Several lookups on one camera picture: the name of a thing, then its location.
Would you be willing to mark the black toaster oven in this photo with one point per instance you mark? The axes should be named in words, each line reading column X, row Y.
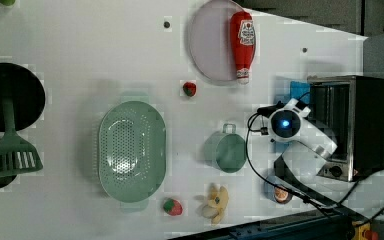
column 350, row 110

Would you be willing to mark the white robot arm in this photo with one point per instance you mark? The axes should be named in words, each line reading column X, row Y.
column 309, row 149

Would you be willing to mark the toy strawberry near plate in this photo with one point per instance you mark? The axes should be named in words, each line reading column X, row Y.
column 189, row 89

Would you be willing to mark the green measuring cup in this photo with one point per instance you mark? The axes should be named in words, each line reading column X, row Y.
column 225, row 149

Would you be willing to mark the green perforated colander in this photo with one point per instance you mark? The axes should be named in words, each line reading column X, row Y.
column 132, row 151

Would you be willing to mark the peeled toy banana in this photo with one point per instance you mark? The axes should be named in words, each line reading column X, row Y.
column 213, row 206

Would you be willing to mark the purple round plate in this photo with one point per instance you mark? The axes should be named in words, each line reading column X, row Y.
column 209, row 40

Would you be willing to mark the toy strawberry near banana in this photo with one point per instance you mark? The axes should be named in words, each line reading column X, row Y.
column 172, row 207

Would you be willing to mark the blue small bowl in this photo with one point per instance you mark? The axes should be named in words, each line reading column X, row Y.
column 269, row 185

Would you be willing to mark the red ketchup bottle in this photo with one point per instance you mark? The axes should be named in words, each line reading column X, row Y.
column 242, row 38

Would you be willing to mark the toy orange slice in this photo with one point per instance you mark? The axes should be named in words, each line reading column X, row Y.
column 281, row 195

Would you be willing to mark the green spatula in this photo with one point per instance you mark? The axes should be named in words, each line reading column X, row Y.
column 17, row 155

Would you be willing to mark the black frying pan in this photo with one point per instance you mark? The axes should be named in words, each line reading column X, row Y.
column 26, row 92

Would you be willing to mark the green toy at edge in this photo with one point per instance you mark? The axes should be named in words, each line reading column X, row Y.
column 7, row 2

